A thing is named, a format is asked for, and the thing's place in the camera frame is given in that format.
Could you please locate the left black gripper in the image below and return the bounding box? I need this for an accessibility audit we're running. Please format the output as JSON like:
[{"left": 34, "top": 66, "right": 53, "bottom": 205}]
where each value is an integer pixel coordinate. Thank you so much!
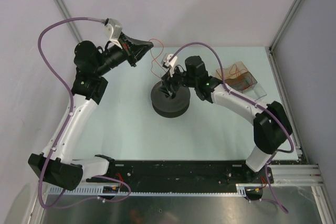
[{"left": 95, "top": 33, "right": 153, "bottom": 77}]

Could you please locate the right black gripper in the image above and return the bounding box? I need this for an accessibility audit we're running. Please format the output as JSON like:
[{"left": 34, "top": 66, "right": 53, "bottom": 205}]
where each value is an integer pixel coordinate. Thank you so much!
[{"left": 157, "top": 63, "right": 198, "bottom": 96}]

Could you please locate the orange thin cable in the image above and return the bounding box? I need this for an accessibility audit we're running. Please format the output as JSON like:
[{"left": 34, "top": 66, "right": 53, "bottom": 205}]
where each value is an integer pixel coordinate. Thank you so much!
[{"left": 146, "top": 39, "right": 169, "bottom": 79}]

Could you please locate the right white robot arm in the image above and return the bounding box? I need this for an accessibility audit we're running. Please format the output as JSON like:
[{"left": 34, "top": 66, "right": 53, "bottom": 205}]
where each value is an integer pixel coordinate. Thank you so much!
[{"left": 161, "top": 54, "right": 292, "bottom": 183}]

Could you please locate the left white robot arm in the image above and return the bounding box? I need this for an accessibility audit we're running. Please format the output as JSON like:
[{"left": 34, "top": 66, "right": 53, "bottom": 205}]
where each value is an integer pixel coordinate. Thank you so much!
[{"left": 28, "top": 34, "right": 153, "bottom": 191}]

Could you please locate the clear plastic bin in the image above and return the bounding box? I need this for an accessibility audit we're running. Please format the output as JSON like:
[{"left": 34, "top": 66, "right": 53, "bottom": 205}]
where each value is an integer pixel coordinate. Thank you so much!
[{"left": 230, "top": 74, "right": 267, "bottom": 101}]

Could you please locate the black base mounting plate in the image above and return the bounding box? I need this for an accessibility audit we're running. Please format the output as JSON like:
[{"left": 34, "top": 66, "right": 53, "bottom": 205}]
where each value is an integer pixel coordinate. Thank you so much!
[{"left": 86, "top": 159, "right": 307, "bottom": 194}]

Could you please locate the black cable spool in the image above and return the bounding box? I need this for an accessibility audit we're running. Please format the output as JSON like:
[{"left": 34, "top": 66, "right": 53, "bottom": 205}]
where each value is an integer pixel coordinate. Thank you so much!
[{"left": 150, "top": 82, "right": 191, "bottom": 118}]

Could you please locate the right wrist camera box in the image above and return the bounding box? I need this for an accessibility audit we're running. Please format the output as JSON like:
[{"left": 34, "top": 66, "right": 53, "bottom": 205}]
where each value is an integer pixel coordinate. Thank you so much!
[{"left": 161, "top": 53, "right": 177, "bottom": 77}]

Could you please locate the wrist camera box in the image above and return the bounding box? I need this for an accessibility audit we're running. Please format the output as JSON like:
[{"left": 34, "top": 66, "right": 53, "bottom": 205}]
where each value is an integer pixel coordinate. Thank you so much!
[
  {"left": 161, "top": 53, "right": 177, "bottom": 77},
  {"left": 104, "top": 18, "right": 122, "bottom": 45}
]

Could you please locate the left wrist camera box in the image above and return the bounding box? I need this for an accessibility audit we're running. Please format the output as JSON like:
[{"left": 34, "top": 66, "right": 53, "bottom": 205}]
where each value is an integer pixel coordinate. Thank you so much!
[{"left": 104, "top": 18, "right": 122, "bottom": 45}]

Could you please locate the red thin cable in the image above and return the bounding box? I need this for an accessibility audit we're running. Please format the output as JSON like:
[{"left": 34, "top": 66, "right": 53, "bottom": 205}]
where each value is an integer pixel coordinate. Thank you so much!
[{"left": 227, "top": 66, "right": 254, "bottom": 91}]

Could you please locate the left aluminium frame post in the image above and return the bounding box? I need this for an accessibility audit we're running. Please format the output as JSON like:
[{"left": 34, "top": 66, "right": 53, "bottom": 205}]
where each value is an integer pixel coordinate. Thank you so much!
[{"left": 53, "top": 0, "right": 82, "bottom": 42}]

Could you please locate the aluminium frame post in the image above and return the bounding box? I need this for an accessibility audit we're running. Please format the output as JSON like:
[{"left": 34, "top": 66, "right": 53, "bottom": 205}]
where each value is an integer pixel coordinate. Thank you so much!
[
  {"left": 269, "top": 0, "right": 304, "bottom": 52},
  {"left": 53, "top": 0, "right": 82, "bottom": 42}
]

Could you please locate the grey slotted cable duct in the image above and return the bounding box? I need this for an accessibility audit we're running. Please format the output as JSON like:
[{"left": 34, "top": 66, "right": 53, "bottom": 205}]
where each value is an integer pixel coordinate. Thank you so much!
[{"left": 64, "top": 185, "right": 246, "bottom": 197}]

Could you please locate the aluminium front rail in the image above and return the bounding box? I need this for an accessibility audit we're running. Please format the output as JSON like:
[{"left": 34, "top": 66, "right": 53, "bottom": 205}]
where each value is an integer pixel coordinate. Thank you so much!
[{"left": 269, "top": 165, "right": 324, "bottom": 186}]

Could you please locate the right aluminium frame post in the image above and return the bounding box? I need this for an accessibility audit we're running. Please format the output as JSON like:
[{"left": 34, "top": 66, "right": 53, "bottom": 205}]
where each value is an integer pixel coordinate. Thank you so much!
[{"left": 269, "top": 0, "right": 304, "bottom": 52}]

